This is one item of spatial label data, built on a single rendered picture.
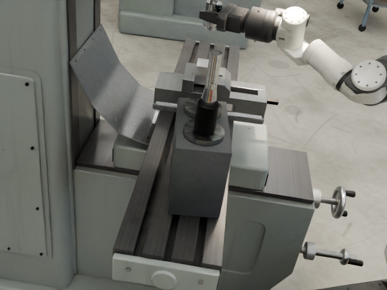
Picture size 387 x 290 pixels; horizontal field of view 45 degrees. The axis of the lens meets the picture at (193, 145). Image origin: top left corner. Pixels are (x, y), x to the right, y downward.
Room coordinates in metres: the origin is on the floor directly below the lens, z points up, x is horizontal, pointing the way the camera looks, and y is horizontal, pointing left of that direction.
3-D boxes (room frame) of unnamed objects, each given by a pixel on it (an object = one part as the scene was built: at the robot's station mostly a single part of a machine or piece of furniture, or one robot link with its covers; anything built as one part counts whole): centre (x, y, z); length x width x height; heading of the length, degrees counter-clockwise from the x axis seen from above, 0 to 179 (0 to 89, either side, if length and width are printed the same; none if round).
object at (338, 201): (1.28, -0.50, 0.63); 0.16 x 0.12 x 0.12; 88
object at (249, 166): (1.30, 0.00, 0.79); 0.50 x 0.35 x 0.12; 88
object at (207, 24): (1.30, 0.00, 1.23); 0.05 x 0.05 x 0.06
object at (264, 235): (1.30, -0.03, 0.44); 0.80 x 0.30 x 0.60; 88
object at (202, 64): (1.31, 0.00, 1.05); 0.06 x 0.05 x 0.06; 0
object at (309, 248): (1.14, -0.53, 0.51); 0.22 x 0.06 x 0.06; 88
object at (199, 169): (0.89, -0.01, 1.03); 0.22 x 0.12 x 0.20; 4
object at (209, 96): (0.84, -0.02, 1.26); 0.03 x 0.03 x 0.11
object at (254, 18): (1.28, -0.09, 1.23); 0.13 x 0.12 x 0.10; 164
